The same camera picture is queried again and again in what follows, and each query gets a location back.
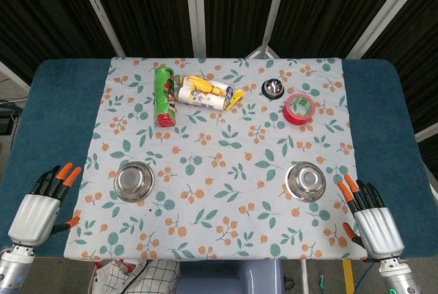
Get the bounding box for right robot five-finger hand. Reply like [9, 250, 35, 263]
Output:
[337, 173, 405, 260]

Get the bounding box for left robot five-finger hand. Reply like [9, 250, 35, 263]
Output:
[7, 162, 83, 248]

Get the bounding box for steel bowl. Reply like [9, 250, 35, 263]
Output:
[113, 161, 155, 203]
[284, 161, 326, 202]

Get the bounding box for leaf and berry tablecloth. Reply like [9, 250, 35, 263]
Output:
[63, 56, 369, 261]

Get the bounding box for teal table cover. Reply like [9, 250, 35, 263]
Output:
[0, 57, 438, 259]

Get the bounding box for white black checked cloth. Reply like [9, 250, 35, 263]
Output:
[89, 258, 181, 294]

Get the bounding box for red tape roll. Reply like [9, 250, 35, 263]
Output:
[282, 93, 316, 126]

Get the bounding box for blue-grey robot torso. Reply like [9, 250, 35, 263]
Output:
[176, 259, 285, 294]

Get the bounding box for green chip can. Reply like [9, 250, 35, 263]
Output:
[153, 66, 178, 129]

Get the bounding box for small black round tin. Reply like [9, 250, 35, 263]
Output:
[261, 78, 285, 99]

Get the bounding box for white yellow snack bag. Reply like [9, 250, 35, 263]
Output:
[174, 74, 246, 112]

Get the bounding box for white partition post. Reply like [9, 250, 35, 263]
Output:
[345, 0, 426, 59]
[183, 0, 208, 58]
[245, 0, 290, 59]
[71, 0, 126, 57]

